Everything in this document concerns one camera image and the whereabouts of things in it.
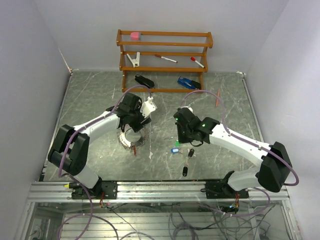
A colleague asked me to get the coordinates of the large metal keyring chain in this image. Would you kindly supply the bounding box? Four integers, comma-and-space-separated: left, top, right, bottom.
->
116, 126, 150, 156

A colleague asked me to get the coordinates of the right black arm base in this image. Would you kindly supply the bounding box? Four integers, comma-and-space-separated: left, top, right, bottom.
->
200, 179, 249, 199

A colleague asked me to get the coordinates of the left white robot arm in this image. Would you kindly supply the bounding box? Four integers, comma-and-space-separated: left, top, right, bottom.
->
47, 92, 157, 199

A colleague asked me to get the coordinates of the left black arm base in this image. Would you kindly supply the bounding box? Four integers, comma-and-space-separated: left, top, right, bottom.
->
68, 180, 118, 200

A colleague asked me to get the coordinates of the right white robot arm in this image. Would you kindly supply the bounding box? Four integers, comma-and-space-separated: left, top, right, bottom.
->
173, 107, 292, 198

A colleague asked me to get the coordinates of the blue key tag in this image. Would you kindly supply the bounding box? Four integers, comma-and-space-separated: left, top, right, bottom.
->
170, 148, 180, 154

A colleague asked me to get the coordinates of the black key fob upper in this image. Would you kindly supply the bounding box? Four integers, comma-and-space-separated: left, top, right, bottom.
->
188, 148, 195, 158

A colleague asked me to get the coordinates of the black key fob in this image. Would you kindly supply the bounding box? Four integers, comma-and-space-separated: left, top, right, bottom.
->
182, 166, 188, 177
188, 148, 195, 158

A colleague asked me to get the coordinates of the black stapler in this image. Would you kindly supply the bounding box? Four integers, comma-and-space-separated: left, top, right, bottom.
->
134, 74, 155, 89

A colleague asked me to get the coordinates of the black key fob lower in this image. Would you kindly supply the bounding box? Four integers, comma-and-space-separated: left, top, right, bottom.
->
182, 166, 188, 177

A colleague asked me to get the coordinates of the wooden three-tier shelf rack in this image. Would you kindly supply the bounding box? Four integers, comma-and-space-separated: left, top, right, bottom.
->
116, 29, 214, 92

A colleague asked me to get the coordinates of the blue stapler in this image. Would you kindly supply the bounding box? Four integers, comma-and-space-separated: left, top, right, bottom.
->
177, 76, 202, 90

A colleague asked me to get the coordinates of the orange pencil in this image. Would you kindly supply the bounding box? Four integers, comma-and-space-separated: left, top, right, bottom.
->
215, 88, 221, 107

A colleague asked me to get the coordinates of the white plastic clip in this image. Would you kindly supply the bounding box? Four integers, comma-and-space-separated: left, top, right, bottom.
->
126, 52, 141, 68

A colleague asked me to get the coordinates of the red capped white marker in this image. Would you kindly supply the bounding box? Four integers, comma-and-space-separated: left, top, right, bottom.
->
154, 54, 178, 64

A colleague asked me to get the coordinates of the red tipped white marker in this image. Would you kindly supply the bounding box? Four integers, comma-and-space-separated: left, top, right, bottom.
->
190, 56, 205, 68

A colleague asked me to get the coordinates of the pink eraser block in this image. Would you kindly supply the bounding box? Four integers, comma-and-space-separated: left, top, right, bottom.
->
130, 31, 141, 41

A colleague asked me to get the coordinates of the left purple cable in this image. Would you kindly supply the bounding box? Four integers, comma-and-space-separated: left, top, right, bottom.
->
58, 84, 154, 179

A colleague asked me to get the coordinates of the purple cable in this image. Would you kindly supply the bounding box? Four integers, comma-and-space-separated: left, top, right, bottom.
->
58, 84, 154, 179
181, 89, 300, 186

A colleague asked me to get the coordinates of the purple cable loop below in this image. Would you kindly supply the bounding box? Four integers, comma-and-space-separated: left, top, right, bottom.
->
56, 189, 120, 240

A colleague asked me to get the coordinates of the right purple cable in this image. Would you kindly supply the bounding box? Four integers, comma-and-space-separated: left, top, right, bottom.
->
181, 89, 300, 186

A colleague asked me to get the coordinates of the aluminium mounting rail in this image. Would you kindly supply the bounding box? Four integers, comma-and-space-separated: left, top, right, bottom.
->
26, 180, 291, 203

